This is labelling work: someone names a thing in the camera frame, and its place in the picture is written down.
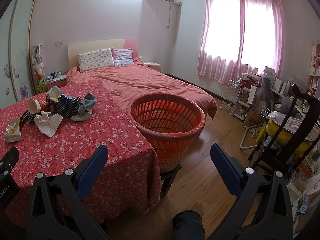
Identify pink white left nightstand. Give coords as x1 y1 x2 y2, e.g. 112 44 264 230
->
47 75 67 90

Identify hanging plush toy holder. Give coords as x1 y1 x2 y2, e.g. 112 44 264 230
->
31 44 47 94

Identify dark blue snack bag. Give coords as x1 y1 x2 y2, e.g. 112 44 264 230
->
46 86 66 114

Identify brown hair band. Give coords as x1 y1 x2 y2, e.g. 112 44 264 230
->
20 110 29 129

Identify black floral cloth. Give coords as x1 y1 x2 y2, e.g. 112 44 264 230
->
27 111 37 125

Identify white wire rack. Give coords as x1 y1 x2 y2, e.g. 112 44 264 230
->
220 79 242 116

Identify pink window curtains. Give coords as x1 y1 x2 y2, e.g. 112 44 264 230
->
198 0 284 85

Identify yellow white snack wrapper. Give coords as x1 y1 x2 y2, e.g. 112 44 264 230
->
4 116 22 143

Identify right bedside nightstand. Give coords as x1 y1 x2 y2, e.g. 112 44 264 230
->
144 62 161 72

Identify black white dotted sock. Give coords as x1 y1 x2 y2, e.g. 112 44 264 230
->
56 94 82 118

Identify orange plastic laundry basket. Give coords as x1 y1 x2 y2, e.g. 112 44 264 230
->
126 93 206 170

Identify striped pink pillow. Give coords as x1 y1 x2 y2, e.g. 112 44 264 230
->
112 48 134 67

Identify orange white paper cup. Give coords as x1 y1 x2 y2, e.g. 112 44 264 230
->
28 99 48 114

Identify beige pink headboard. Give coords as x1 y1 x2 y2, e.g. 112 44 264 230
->
68 39 138 70

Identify person leg and shoe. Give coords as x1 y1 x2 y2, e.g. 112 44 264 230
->
171 203 205 240

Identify floral white pillow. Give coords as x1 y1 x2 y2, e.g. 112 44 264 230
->
78 48 114 72

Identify sliding wardrobe with flowers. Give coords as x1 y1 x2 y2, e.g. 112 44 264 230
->
0 0 35 109

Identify dark wooden chair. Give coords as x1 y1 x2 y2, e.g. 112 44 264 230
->
249 84 319 179

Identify cluttered desk with items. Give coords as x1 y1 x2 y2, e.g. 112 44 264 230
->
233 63 320 230

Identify light green sock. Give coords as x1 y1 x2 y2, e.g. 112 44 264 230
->
71 93 97 122

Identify white tissue paper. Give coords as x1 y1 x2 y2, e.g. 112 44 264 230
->
34 111 63 138

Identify bed with pink duvet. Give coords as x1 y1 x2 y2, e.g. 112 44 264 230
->
67 58 217 118

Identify red floral table cloth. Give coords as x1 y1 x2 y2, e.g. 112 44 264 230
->
6 81 162 226

